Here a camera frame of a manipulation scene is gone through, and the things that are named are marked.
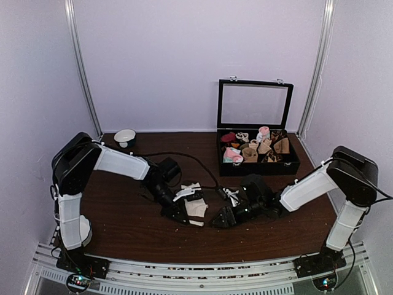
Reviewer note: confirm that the pink white rolled sock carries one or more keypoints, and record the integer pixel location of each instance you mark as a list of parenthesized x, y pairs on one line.
[(263, 134)]

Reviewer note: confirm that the tan rolled sock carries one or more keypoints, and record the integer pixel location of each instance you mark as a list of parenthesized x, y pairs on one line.
[(249, 151)]

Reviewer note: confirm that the beige rolled sock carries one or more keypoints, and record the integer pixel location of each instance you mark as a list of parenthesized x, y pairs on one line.
[(264, 146)]

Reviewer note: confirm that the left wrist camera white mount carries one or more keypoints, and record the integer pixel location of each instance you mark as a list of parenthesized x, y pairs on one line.
[(190, 194)]

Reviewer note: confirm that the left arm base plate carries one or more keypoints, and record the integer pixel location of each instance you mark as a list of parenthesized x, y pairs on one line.
[(89, 267)]

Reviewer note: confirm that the pink mint rolled sock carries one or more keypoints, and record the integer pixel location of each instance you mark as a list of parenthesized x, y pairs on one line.
[(232, 155)]

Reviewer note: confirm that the left aluminium frame post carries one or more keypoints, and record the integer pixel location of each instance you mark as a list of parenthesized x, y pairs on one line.
[(82, 74)]

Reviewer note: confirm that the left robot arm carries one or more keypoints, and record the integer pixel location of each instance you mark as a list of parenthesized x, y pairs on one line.
[(84, 162)]

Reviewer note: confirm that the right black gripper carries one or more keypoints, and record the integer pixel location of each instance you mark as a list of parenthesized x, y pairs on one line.
[(225, 211)]

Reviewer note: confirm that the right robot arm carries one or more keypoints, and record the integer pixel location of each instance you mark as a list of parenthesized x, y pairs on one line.
[(351, 173)]

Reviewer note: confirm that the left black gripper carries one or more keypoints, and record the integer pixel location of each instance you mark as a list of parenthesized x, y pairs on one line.
[(171, 212)]

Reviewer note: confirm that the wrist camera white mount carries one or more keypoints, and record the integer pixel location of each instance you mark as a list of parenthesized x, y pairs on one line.
[(231, 196), (190, 194)]

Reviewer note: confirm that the brown argyle rolled sock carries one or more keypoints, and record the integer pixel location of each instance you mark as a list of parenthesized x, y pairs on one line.
[(278, 135)]

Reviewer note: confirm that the white scalloped bowl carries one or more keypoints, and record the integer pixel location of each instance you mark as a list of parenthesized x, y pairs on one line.
[(85, 230)]

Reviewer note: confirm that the cream and brown sock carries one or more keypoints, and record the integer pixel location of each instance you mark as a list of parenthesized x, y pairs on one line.
[(195, 205)]

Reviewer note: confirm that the dark bowl white inside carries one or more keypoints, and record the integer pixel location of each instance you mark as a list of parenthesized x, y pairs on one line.
[(125, 138)]

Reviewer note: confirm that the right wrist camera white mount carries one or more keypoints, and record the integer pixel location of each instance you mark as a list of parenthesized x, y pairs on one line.
[(231, 196)]

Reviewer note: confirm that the front aluminium rail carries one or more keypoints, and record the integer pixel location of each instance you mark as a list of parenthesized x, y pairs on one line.
[(276, 276)]

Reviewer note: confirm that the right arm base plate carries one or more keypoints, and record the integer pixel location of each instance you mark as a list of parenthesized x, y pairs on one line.
[(316, 264)]

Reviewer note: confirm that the aluminium frame post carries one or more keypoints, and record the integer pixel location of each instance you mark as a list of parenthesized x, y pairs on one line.
[(82, 74), (321, 57)]

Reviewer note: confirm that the cream brown rolled sock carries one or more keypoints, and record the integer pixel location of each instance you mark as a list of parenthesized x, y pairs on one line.
[(242, 137)]

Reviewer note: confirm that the tan brown ribbed sock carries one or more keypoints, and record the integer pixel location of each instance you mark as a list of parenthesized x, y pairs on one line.
[(282, 146)]

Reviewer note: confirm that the brown diamond rolled sock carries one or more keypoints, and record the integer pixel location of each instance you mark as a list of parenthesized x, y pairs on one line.
[(272, 157)]

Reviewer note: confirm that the dark red rolled sock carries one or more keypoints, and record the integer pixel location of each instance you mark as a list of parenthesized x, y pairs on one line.
[(228, 138)]

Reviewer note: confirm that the black storage box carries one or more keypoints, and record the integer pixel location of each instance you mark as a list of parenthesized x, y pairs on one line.
[(289, 165)]

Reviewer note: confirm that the right round circuit board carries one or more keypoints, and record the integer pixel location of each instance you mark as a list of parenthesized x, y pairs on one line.
[(325, 283)]

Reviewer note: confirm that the round circuit board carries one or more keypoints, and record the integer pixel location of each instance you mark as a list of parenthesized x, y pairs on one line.
[(78, 283), (325, 283)]

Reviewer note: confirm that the left round circuit board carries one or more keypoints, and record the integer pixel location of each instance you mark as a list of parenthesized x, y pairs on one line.
[(78, 283)]

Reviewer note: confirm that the right aluminium frame post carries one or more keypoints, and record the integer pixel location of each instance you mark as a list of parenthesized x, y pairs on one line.
[(321, 57)]

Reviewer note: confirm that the black glass box lid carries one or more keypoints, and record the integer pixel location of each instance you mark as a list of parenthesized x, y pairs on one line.
[(244, 104)]

